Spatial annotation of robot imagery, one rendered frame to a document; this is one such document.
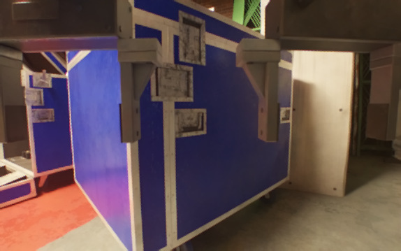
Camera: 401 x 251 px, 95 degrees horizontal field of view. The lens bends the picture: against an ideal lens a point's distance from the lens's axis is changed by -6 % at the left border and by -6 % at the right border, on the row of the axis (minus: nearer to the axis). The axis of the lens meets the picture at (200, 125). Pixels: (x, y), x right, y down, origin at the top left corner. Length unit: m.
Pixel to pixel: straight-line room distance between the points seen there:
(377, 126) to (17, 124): 0.40
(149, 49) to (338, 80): 1.63
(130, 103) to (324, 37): 0.20
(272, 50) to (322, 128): 1.55
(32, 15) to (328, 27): 0.28
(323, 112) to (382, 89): 1.45
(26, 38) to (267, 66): 0.23
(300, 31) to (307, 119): 1.52
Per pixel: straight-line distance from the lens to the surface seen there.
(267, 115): 0.21
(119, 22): 0.22
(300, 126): 1.73
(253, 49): 0.21
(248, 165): 1.07
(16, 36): 0.26
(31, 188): 1.96
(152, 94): 0.64
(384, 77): 0.29
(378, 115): 0.29
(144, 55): 0.20
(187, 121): 0.74
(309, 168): 1.79
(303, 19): 0.22
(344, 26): 0.24
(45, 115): 1.93
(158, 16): 0.71
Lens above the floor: 0.69
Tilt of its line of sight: 6 degrees down
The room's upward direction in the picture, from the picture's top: straight up
